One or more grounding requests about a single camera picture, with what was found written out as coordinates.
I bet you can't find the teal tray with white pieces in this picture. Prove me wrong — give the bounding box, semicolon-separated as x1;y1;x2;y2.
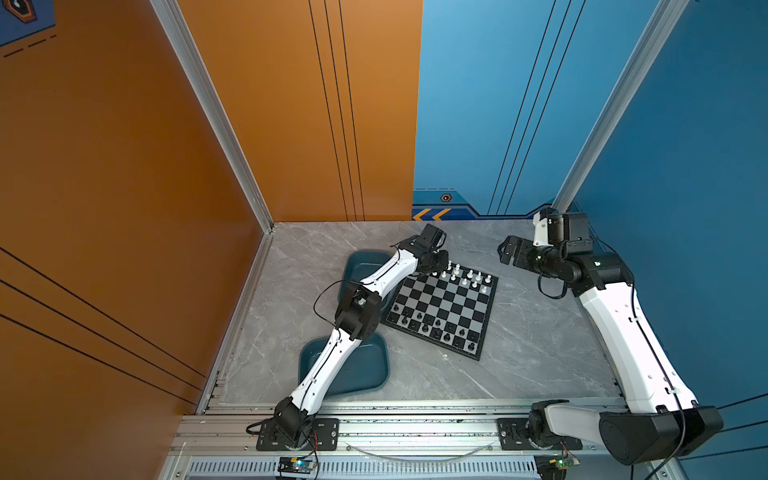
337;249;391;301

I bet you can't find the teal tray with black pieces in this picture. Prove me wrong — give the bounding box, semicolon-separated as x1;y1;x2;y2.
298;333;390;397

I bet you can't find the green circuit board right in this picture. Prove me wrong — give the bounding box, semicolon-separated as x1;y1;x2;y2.
534;457;581;480

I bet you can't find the green circuit board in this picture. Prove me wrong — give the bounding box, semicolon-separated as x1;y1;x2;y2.
276;456;319;479
534;457;581;480

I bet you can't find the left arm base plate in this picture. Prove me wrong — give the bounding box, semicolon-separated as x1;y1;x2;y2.
256;417;340;452

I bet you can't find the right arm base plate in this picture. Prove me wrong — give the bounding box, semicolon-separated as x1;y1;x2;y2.
496;417;583;451

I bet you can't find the aluminium corner post right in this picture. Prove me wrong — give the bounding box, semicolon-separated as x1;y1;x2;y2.
552;0;689;212

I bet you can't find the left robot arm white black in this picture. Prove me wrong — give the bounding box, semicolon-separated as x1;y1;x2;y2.
273;224;449;449

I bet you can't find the aluminium corner post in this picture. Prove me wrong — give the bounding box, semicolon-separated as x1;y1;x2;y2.
552;0;689;212
150;0;274;234

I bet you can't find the black and silver chessboard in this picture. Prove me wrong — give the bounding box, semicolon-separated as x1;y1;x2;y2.
381;263;498;361

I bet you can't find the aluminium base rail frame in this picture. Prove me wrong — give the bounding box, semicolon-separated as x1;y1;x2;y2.
159;400;655;479

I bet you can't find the aluminium corner post left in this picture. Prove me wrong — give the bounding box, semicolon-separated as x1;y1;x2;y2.
150;0;274;234

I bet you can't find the green circuit board left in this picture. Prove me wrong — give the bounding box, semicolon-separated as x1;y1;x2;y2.
276;456;319;479

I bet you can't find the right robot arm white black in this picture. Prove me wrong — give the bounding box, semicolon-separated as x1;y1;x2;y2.
498;208;724;466

